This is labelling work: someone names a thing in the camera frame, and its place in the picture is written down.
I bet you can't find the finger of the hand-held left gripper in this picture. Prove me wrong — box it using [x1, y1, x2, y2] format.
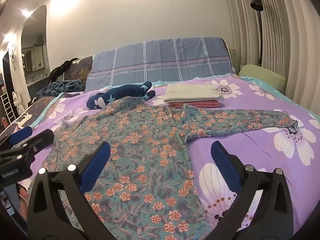
[0, 126, 34, 150]
[18, 129, 55, 158]

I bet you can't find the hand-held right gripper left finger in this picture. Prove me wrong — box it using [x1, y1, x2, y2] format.
[26, 141, 118, 240]

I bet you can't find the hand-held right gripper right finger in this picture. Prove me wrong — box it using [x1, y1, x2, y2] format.
[210, 141, 294, 240]

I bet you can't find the teal floral long-sleeve shirt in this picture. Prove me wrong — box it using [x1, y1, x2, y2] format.
[41, 97, 298, 240]

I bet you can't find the dark printed blanket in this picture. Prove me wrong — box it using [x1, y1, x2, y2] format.
[0, 96, 59, 140]

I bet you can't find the purple floral bedsheet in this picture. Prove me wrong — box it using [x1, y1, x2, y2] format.
[25, 74, 320, 240]

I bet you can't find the white cat figurine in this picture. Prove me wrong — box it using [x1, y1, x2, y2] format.
[12, 89, 25, 114]

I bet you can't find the dark blue fleece blanket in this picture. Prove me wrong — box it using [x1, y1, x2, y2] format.
[36, 79, 85, 100]

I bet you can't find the folded pink cloth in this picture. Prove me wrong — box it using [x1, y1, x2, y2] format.
[168, 100, 220, 109]

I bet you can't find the black cloth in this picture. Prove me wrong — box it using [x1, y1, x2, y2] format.
[50, 57, 80, 83]

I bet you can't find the mirror cabinet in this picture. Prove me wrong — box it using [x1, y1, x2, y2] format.
[24, 45, 46, 72]

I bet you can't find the navy star-print garment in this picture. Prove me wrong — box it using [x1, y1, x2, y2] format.
[86, 81, 156, 110]

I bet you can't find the dark floral headboard cover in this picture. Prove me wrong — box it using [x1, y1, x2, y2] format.
[64, 56, 94, 83]

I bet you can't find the folded beige cloth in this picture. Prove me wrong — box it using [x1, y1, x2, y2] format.
[164, 83, 224, 103]

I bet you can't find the green pillow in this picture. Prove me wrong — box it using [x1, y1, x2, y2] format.
[237, 64, 286, 94]
[229, 47, 241, 74]

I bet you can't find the blue plaid pillow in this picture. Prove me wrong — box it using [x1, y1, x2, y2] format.
[84, 37, 237, 93]

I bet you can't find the white pleated curtain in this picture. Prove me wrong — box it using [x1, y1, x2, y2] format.
[224, 0, 320, 115]

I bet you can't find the black floor lamp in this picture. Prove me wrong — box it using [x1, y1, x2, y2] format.
[250, 0, 263, 67]

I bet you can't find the white wire rack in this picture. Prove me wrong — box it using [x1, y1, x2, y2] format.
[1, 92, 15, 123]

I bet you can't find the black wall panel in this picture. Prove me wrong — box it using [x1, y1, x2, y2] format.
[2, 52, 12, 105]

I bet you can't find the white wall ornament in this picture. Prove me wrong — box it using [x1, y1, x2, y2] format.
[9, 44, 18, 73]

